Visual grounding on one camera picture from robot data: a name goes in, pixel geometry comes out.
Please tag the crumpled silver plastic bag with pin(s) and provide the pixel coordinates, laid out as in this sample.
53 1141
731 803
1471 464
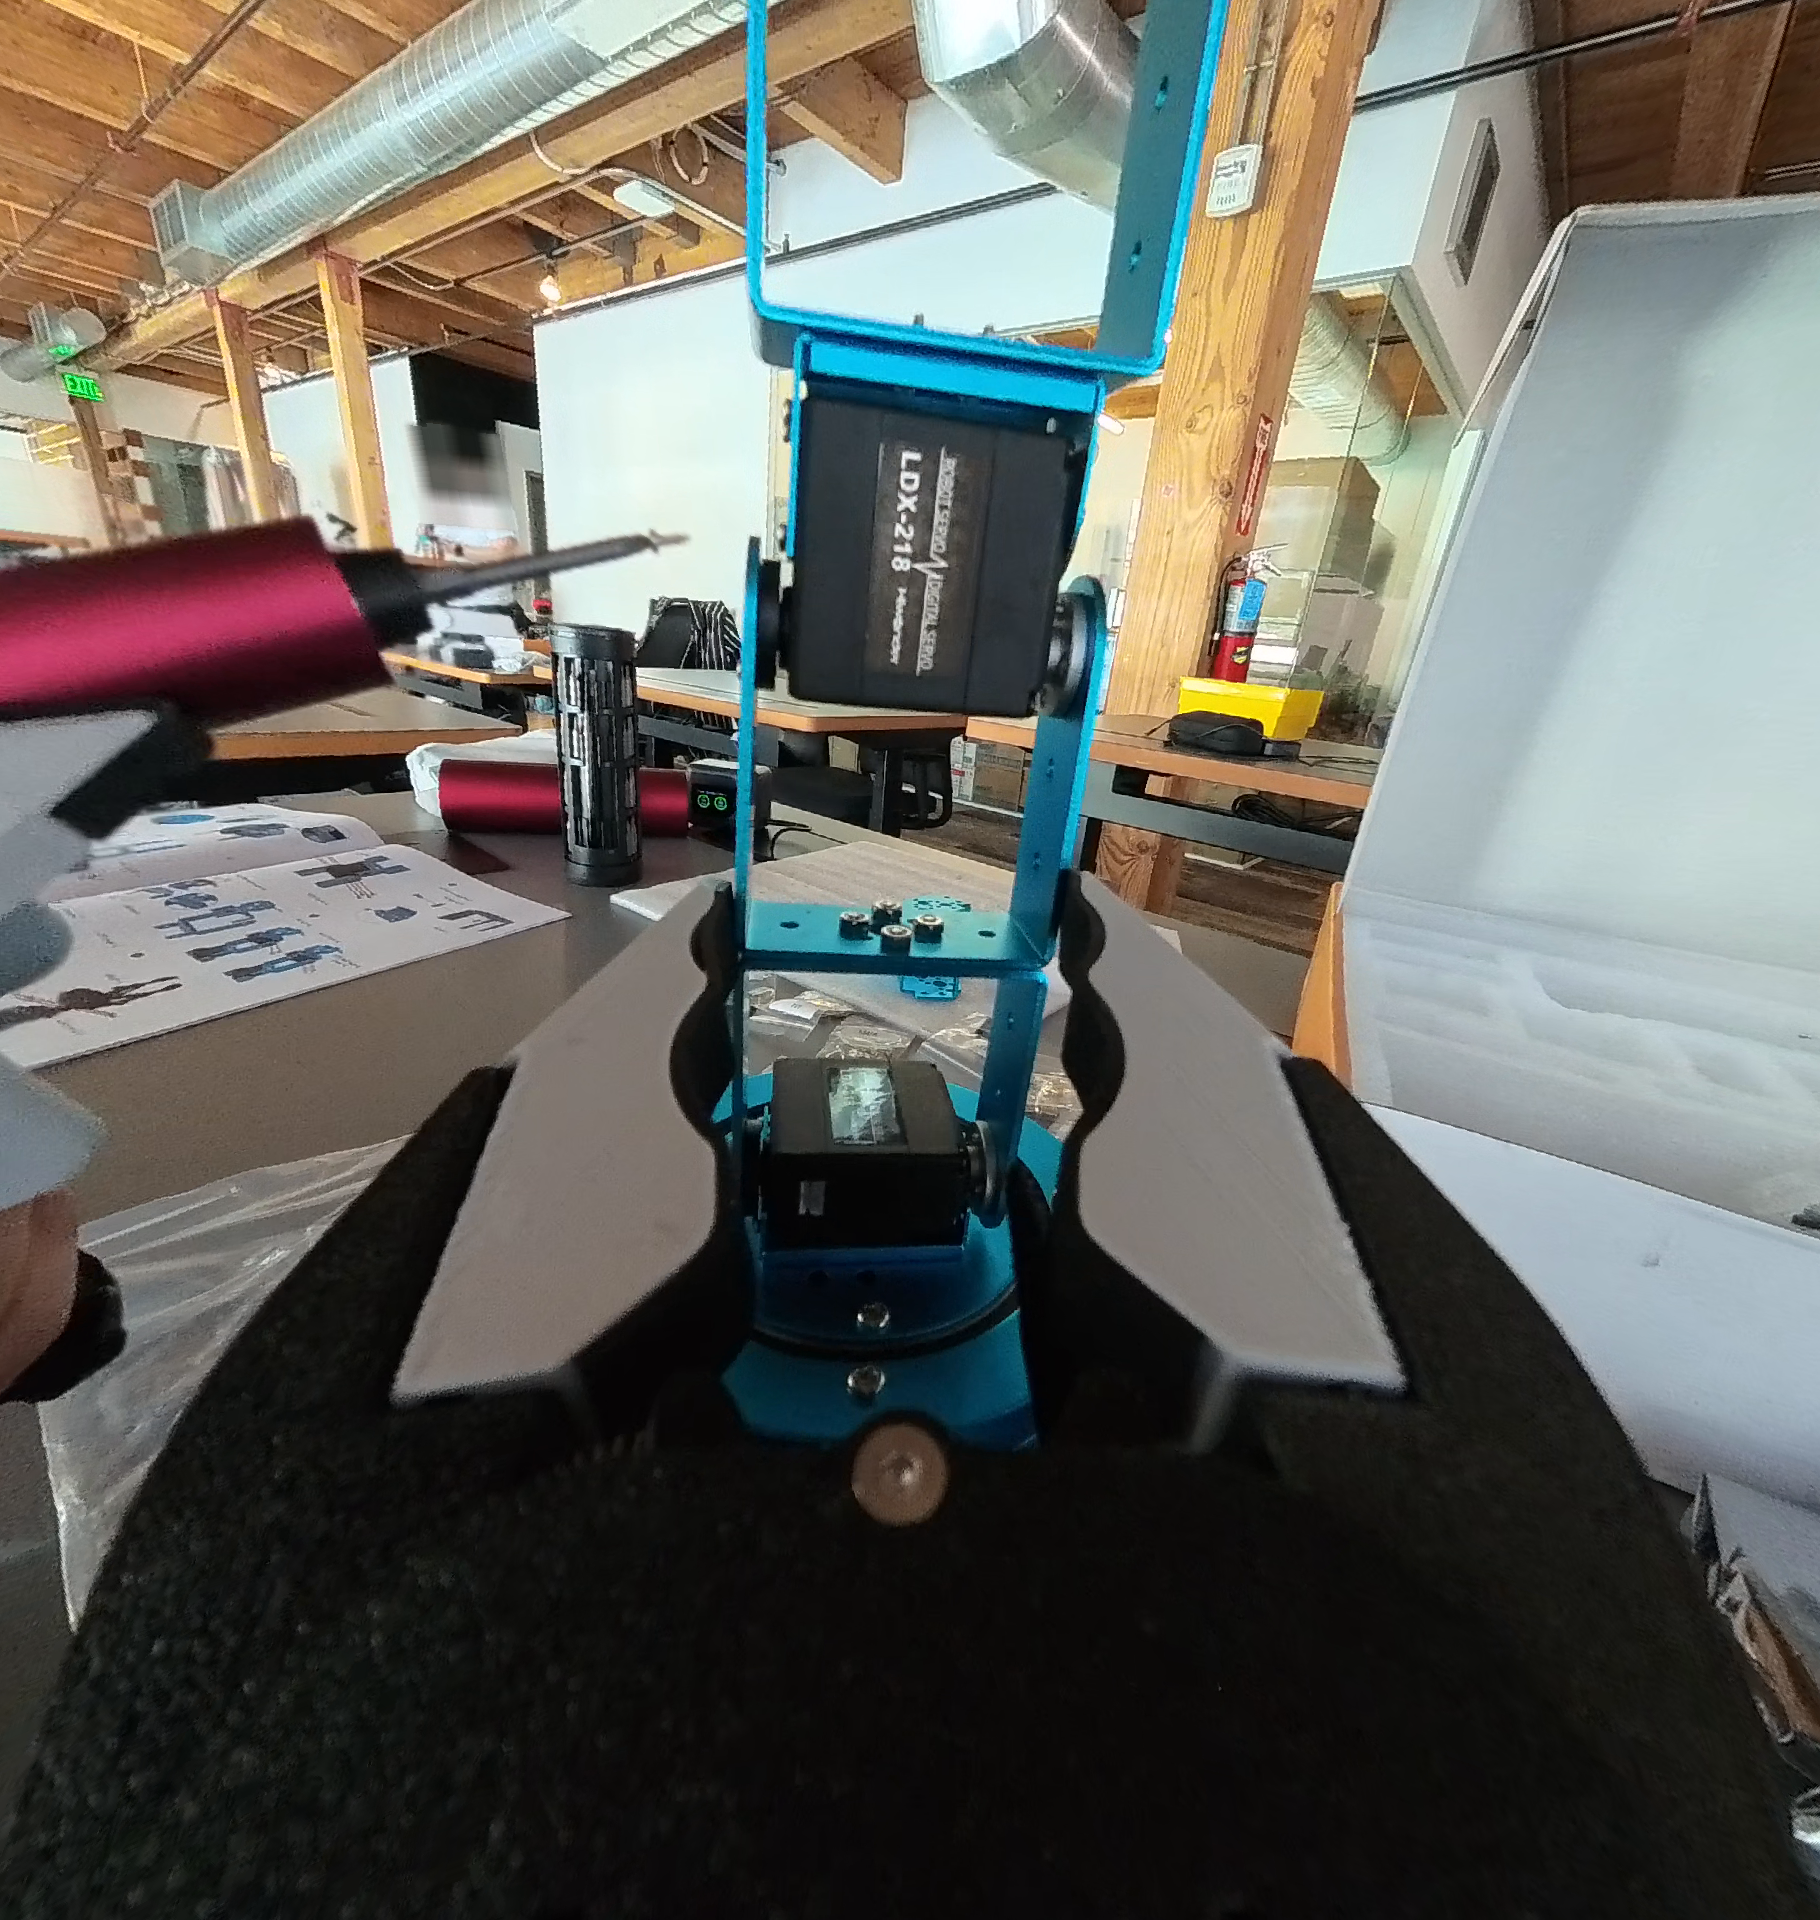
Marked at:
1789 1650

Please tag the red fire extinguisher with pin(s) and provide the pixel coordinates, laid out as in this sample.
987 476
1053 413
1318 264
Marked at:
1237 623

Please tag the silver ventilation duct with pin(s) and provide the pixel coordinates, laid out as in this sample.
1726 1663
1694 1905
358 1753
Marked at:
402 121
1031 91

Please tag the printed instruction manual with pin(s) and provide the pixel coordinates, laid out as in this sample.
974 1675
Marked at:
251 932

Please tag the yellow plastic bin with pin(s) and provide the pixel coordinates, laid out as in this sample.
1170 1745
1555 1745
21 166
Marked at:
1256 707

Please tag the person's left hand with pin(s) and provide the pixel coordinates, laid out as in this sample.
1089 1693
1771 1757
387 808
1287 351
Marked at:
5 1306

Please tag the black charger with green lights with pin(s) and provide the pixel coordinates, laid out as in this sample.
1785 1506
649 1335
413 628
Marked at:
723 803

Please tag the clear plastic bag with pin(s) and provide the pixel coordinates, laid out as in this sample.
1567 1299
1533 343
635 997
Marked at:
221 1229

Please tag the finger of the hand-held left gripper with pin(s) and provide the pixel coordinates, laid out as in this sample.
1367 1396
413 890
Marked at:
5 1125
27 796

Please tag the blue toy robot arm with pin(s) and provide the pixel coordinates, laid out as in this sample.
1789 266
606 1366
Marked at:
910 571

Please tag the red metal tube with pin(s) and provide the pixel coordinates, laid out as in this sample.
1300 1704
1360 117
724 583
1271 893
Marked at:
176 616

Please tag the wooden post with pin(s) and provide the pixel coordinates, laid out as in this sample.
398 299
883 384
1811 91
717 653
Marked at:
1239 373

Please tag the white open cardboard box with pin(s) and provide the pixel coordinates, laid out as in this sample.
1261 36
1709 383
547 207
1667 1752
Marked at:
1646 602

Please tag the background wooden desk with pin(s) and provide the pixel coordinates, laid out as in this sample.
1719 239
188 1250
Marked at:
1149 766

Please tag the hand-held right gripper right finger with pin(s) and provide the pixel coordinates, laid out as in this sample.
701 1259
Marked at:
1227 1200

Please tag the black cylindrical bit holder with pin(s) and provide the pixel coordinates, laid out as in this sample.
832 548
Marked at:
595 751

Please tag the red cylindrical case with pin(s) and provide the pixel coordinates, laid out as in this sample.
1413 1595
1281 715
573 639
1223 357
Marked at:
506 796

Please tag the clear bags of small parts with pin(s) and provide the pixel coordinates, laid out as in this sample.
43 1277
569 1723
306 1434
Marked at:
850 1036

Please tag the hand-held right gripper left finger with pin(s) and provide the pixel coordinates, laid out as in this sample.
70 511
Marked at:
580 1200

